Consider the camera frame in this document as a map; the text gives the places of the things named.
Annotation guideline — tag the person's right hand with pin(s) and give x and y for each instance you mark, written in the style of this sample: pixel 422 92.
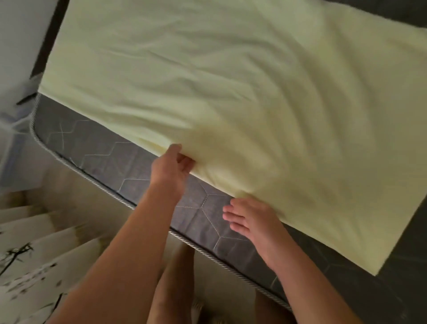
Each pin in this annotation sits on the person's right hand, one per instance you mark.
pixel 260 227

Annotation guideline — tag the person's left hand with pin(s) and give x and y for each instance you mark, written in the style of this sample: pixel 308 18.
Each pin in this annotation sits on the person's left hand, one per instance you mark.
pixel 168 173

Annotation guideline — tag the person's left forearm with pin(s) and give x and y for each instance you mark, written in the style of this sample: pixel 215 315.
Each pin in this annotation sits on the person's left forearm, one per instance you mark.
pixel 116 273

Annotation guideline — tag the person's right forearm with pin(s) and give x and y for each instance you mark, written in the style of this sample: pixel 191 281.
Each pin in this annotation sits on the person's right forearm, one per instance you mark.
pixel 313 290

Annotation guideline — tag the person's right leg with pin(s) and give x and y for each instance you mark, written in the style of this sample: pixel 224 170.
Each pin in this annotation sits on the person's right leg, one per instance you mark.
pixel 272 308

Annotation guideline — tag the white printed curtain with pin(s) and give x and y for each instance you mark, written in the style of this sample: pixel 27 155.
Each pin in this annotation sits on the white printed curtain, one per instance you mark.
pixel 33 260

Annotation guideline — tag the dark grey mattress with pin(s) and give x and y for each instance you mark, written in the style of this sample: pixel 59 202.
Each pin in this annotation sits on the dark grey mattress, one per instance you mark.
pixel 116 160

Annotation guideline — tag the pale yellow bed sheet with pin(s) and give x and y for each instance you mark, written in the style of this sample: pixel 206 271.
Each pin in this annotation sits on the pale yellow bed sheet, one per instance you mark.
pixel 250 100

